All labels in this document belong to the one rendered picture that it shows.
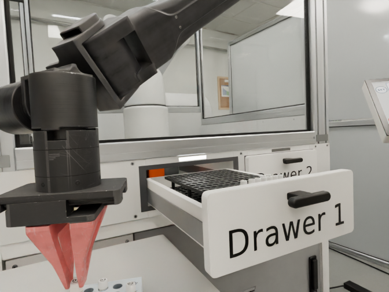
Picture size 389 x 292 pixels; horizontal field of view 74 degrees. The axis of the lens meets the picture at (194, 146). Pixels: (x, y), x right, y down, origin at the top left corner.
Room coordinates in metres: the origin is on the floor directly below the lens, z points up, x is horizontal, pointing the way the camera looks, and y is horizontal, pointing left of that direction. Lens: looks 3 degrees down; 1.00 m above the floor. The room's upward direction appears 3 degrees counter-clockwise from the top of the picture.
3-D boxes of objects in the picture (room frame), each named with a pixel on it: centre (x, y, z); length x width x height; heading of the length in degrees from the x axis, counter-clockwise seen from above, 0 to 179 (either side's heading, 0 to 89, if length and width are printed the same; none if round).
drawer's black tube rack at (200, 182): (0.57, -0.05, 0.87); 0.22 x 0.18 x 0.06; 26
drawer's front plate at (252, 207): (0.39, -0.14, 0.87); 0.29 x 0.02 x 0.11; 116
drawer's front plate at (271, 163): (0.81, -0.28, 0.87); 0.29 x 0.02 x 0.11; 116
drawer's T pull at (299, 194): (0.36, -0.15, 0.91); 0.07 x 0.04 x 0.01; 116
